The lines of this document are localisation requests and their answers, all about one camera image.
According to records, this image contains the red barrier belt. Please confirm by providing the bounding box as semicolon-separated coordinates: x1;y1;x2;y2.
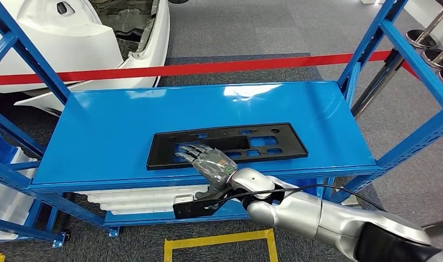
0;50;393;86
401;61;443;93

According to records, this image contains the blue metal shelf rack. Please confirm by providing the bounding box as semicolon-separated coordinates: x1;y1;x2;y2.
0;0;443;239
0;105;68;249

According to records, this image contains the black plastic plate part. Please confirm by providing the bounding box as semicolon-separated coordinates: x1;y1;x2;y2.
146;123;309;171

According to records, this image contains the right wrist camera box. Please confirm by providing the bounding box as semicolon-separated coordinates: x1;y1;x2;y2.
172;184;244;220

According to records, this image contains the grey floor socket box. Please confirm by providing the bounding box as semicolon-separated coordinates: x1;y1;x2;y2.
338;195;360;207

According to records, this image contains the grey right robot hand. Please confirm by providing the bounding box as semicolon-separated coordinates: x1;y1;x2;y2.
175;143;239;189

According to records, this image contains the white car body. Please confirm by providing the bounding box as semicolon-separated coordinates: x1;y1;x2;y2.
0;0;172;116

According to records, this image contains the black barrier post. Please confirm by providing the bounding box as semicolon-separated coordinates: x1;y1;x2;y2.
351;50;406;118

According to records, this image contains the blue plastic crate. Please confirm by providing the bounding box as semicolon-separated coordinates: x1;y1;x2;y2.
0;132;19;165
279;176;324;199

